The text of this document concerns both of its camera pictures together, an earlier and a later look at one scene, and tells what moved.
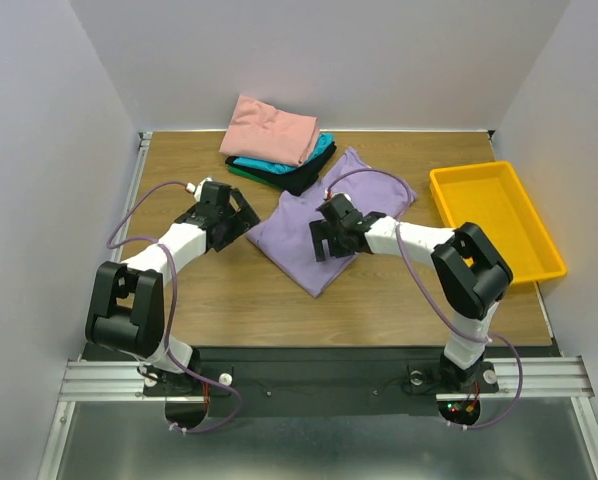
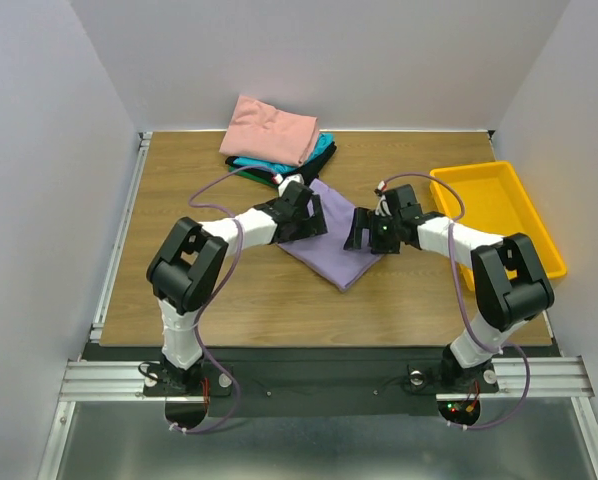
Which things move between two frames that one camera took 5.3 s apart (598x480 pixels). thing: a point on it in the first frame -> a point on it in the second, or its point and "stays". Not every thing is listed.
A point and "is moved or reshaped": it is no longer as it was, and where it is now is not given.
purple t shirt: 285,232 is moved or reshaped
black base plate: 322,381 stays
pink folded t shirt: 262,132 stays
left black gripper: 244,220 -> 313,226
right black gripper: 329,238 -> 367,230
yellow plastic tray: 490,196 stays
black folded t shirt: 297,181 stays
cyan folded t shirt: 324,139 stays
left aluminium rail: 136,172 stays
